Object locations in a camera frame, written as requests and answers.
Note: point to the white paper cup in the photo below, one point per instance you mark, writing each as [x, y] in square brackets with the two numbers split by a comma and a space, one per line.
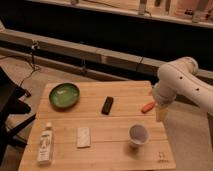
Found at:
[138, 135]

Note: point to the white plastic bottle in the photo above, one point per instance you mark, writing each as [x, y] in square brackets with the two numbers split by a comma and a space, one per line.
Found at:
[45, 149]

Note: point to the black chair frame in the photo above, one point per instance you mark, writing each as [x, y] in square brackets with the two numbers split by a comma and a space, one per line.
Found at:
[10, 103]

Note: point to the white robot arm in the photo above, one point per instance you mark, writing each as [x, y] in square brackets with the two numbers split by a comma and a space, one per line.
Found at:
[179, 77]

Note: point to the white folded cloth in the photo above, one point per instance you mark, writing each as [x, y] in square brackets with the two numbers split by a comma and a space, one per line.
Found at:
[83, 137]

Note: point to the pale yellow gripper tip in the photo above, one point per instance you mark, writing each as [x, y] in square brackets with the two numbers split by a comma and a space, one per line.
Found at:
[161, 113]

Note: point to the green round bowl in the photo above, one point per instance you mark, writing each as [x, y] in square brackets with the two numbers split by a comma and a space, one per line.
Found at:
[64, 96]

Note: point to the black eraser block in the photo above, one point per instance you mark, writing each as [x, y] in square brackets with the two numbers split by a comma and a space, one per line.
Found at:
[107, 105]

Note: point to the orange carrot toy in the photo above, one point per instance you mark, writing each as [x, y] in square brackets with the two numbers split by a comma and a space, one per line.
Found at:
[147, 107]

